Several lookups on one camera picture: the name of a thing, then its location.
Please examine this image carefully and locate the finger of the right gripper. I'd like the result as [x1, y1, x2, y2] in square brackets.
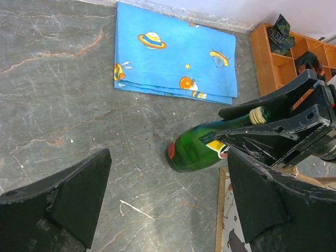
[214, 103, 333, 165]
[218, 69, 318, 120]

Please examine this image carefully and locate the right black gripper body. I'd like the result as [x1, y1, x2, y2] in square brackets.
[272, 80, 335, 167]

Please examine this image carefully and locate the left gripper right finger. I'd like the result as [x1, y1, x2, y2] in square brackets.
[227, 149, 335, 251]

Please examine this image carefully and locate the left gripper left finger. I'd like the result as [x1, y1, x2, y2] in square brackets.
[1, 149, 112, 251]

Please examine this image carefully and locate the green glass bottle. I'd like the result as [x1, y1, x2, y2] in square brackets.
[165, 107, 271, 173]

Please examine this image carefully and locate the orange wooden compartment tray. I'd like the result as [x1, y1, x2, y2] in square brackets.
[250, 24, 335, 96]

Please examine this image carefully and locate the dark rolled item centre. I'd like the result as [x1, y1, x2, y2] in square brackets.
[295, 51, 326, 81]

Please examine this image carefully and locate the dark rolled item top-left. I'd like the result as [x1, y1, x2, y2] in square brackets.
[267, 14, 296, 55]

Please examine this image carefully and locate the blue patterned cloth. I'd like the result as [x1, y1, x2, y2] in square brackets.
[114, 3, 238, 104]

